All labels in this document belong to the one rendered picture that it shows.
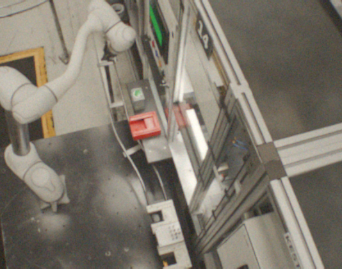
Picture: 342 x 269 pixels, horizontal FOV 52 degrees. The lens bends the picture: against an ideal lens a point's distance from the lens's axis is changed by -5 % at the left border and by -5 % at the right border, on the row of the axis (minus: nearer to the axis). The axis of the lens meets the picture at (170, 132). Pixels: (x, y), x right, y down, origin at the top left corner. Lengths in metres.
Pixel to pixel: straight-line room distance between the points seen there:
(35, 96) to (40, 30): 2.37
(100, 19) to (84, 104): 1.58
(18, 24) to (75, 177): 2.21
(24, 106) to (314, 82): 1.12
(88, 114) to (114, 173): 1.09
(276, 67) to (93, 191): 1.49
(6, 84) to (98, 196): 0.91
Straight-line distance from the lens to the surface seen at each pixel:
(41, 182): 2.01
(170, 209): 1.98
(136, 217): 2.16
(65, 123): 3.23
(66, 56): 3.58
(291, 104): 0.96
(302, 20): 1.17
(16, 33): 3.99
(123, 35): 1.78
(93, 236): 2.16
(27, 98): 1.61
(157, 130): 2.03
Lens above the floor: 2.78
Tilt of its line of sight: 63 degrees down
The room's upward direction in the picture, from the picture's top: 6 degrees clockwise
